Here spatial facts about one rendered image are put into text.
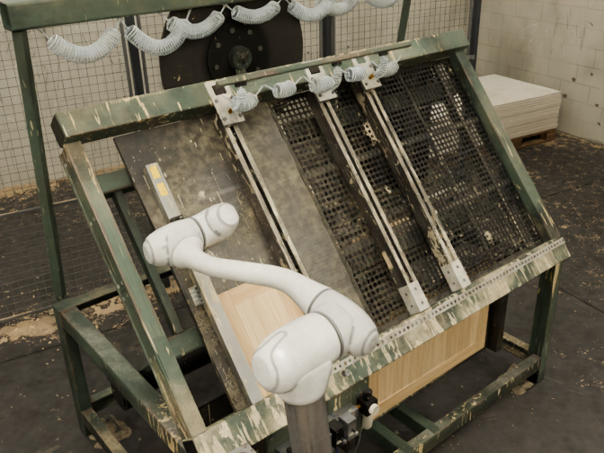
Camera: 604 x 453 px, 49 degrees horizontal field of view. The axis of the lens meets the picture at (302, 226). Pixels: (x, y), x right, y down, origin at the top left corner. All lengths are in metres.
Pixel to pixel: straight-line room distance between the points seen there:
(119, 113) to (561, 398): 2.78
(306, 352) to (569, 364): 2.92
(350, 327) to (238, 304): 0.95
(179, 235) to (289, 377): 0.58
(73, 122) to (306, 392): 1.34
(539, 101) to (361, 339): 6.26
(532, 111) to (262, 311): 5.54
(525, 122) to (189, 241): 6.06
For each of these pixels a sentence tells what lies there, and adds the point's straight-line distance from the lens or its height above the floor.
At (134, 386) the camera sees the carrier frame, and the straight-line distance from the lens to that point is 2.76.
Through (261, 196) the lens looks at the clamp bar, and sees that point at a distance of 2.59.
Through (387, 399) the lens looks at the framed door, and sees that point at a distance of 3.33.
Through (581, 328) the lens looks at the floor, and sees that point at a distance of 4.62.
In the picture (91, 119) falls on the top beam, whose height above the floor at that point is 1.83.
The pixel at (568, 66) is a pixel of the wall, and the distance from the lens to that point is 8.18.
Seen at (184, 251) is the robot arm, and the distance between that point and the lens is 1.85.
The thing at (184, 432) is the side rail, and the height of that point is 0.89.
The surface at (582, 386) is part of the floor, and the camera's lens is 4.13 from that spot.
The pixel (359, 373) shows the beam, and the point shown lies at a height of 0.84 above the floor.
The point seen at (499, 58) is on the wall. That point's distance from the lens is 8.89.
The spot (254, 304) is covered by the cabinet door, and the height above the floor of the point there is 1.14.
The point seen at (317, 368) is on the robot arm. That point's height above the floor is 1.53.
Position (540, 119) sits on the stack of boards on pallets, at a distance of 7.76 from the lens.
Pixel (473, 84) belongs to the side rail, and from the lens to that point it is 3.66.
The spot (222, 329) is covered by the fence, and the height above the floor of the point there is 1.13.
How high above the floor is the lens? 2.49
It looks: 26 degrees down
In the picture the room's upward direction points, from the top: 2 degrees counter-clockwise
